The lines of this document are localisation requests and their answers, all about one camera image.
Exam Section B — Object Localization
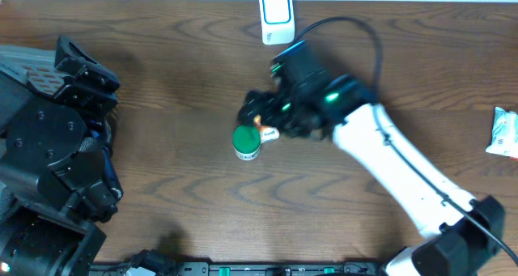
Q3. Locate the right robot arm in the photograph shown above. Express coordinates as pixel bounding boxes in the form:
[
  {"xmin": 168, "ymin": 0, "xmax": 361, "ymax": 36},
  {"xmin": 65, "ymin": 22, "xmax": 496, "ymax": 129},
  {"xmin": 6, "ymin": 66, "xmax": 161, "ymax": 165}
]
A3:
[{"xmin": 237, "ymin": 42, "xmax": 508, "ymax": 275}]

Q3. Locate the white barcode scanner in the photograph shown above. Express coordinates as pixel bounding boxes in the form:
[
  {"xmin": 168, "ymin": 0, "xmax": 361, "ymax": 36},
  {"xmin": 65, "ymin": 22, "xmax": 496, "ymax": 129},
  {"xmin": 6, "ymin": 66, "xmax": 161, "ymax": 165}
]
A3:
[{"xmin": 259, "ymin": 0, "xmax": 295, "ymax": 45}]

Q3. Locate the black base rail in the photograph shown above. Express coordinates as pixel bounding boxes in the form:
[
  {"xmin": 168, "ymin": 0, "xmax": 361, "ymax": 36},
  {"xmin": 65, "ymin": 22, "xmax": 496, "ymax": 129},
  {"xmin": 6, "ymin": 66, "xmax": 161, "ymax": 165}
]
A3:
[{"xmin": 88, "ymin": 250, "xmax": 383, "ymax": 276}]

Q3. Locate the green lid jar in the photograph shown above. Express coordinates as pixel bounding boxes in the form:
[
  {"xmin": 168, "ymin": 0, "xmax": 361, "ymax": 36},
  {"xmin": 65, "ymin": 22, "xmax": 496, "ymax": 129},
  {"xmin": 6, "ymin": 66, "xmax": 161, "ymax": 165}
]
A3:
[{"xmin": 232, "ymin": 125, "xmax": 261, "ymax": 161}]

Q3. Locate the grey plastic basket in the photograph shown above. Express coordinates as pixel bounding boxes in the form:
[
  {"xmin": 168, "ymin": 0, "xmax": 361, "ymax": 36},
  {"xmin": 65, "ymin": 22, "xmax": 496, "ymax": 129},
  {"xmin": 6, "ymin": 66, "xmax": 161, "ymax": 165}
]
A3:
[{"xmin": 0, "ymin": 44, "xmax": 118, "ymax": 147}]

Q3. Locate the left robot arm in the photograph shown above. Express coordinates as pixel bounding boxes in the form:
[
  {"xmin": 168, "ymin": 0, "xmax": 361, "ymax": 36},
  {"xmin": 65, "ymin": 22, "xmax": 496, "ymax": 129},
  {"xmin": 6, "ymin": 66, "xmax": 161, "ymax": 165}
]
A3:
[{"xmin": 1, "ymin": 36, "xmax": 123, "ymax": 276}]

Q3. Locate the light blue wet wipes pack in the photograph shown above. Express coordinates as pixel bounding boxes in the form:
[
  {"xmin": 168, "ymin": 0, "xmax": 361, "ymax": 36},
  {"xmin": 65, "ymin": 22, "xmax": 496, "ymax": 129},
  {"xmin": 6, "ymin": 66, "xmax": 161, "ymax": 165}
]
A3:
[{"xmin": 486, "ymin": 107, "xmax": 517, "ymax": 159}]

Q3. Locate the orange small carton box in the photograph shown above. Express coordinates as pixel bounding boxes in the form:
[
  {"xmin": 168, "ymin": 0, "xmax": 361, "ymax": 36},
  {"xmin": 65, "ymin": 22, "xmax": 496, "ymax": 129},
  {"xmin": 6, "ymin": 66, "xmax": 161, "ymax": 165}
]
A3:
[{"xmin": 253, "ymin": 115, "xmax": 280, "ymax": 144}]

